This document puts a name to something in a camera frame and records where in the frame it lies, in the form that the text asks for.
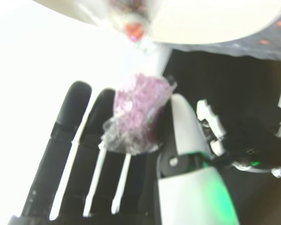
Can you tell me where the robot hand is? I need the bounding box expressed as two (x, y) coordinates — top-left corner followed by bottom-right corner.
(7, 80), (240, 225)

